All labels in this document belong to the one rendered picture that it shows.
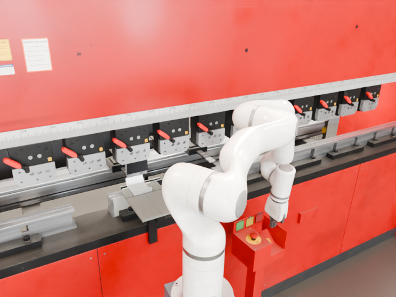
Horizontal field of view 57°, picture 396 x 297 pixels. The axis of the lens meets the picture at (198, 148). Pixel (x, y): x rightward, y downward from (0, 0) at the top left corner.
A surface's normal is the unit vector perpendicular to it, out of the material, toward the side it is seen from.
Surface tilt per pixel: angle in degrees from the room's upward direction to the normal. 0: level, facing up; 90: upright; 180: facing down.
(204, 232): 30
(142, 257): 90
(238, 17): 90
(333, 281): 0
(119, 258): 90
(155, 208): 0
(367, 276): 0
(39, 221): 90
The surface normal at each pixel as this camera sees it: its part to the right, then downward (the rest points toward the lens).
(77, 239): 0.02, -0.91
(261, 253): 0.56, 0.36
